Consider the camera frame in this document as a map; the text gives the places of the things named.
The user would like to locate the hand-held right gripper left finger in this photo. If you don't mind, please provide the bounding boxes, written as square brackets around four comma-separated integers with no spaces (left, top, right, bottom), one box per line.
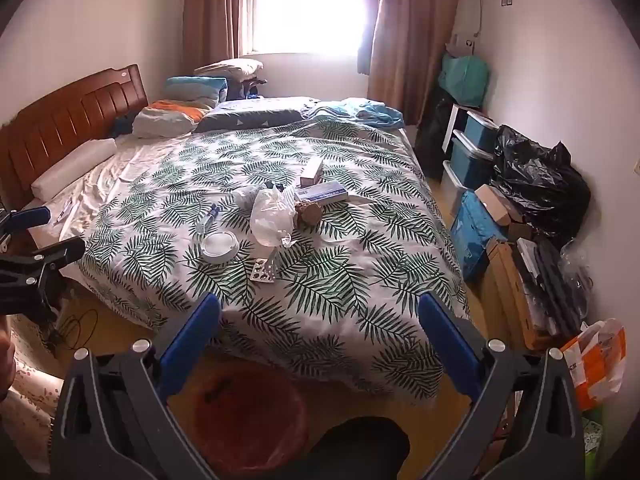
[50,292,223,480]

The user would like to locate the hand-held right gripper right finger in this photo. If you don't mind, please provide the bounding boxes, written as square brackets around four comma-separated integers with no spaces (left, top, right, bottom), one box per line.
[417,292,586,480]

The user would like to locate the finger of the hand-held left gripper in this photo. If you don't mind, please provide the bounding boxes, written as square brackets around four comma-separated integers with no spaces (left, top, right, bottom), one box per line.
[0,236,87,281]
[0,205,52,256]

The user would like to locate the red trash bin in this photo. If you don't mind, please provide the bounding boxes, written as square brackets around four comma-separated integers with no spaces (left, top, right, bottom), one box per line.
[194,360,309,478]

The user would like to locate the white round lid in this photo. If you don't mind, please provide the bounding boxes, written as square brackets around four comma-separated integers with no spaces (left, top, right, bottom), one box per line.
[201,232,242,265]

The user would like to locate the brown ball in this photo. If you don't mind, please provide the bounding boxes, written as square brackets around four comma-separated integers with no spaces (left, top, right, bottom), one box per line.
[293,200,323,229]

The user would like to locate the person's left forearm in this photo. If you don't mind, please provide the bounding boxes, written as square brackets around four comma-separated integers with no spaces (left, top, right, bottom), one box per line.
[0,315,17,402]

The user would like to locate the long white pillow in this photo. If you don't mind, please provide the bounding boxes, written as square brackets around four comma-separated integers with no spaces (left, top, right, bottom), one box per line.
[31,138,117,202]

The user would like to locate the white bed sheet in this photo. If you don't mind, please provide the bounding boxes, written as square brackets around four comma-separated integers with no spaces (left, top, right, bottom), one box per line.
[56,135,201,243]

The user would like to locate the large cardboard box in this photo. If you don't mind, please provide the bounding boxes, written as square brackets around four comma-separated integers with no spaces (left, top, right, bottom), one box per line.
[485,237,557,352]

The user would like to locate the blister pack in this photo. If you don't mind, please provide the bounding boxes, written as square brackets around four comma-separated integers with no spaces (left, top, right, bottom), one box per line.
[248,258,278,284]

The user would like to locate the brown wooden headboard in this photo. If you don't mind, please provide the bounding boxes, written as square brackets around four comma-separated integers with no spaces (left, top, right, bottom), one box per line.
[0,64,149,211]

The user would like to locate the floral rug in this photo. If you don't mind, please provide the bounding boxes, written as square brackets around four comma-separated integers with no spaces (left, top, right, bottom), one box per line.
[9,310,67,461]

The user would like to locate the blue woven bag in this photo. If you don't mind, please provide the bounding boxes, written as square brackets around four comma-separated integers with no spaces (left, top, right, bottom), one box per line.
[450,190,508,283]

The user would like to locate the black flat items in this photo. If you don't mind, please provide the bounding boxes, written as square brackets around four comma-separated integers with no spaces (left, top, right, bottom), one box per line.
[515,237,596,337]

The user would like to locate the leaf print duvet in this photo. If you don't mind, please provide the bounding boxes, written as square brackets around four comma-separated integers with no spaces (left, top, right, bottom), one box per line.
[80,115,471,403]

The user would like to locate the blue capped bottle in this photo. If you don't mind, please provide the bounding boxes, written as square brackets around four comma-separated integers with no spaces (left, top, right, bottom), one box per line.
[197,205,221,234]

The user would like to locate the dark blue cloth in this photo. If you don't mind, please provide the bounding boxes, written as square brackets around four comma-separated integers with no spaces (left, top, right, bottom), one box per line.
[111,112,147,139]

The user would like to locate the person's leg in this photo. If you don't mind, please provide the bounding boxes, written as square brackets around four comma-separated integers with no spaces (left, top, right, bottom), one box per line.
[290,416,411,480]

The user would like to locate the open cardboard box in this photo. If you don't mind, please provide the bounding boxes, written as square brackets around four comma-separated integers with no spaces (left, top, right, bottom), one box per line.
[474,184,526,227]

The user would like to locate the orange and white plastic bag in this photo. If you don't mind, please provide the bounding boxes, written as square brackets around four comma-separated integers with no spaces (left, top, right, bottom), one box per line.
[560,317,627,411]

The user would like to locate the clear storage bin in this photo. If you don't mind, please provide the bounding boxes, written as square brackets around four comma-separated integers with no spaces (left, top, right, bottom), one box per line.
[441,160,469,217]

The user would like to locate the orange and grey pillow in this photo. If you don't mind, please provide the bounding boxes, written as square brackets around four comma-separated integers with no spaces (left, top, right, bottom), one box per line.
[132,100,211,139]

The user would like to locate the green box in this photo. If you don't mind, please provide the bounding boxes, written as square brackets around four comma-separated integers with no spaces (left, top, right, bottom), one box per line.
[582,405,604,467]

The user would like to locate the blue storage bin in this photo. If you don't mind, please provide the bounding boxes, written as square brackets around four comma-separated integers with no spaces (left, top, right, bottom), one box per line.
[450,130,496,192]
[465,110,499,154]

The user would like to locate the black garbage bag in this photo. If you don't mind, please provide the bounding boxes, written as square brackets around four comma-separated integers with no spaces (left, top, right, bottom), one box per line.
[490,124,592,241]

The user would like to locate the flat blue box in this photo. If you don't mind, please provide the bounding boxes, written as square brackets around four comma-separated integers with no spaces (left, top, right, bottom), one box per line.
[293,182,349,206]

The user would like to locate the folded blue blanket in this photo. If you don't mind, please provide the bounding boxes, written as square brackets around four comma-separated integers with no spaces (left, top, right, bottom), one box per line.
[164,76,228,111]

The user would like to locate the small white carton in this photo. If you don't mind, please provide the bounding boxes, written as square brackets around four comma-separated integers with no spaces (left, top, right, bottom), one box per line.
[300,159,324,187]

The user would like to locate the tall black bag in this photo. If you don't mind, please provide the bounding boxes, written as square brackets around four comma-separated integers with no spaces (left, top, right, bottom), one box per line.
[415,85,457,182]

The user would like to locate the dark grey triangle print pillow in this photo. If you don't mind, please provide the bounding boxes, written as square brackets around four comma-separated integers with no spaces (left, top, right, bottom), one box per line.
[192,109,304,134]

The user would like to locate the light blue cloth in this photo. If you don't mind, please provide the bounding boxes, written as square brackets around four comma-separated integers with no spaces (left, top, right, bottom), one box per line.
[310,97,405,128]

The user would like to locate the teal bag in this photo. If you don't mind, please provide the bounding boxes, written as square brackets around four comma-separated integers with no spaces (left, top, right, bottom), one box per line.
[439,54,490,108]

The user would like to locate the brown curtain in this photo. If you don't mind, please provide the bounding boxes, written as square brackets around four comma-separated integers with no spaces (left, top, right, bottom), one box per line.
[357,0,463,126]
[182,0,261,78]

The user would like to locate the window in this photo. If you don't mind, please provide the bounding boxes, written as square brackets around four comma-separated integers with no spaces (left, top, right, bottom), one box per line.
[252,0,378,56]

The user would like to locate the black cable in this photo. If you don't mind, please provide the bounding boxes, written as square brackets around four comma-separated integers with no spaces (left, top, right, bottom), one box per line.
[46,307,100,354]

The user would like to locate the white shelf frame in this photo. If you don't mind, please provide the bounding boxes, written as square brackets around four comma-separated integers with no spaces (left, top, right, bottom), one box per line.
[442,104,472,154]

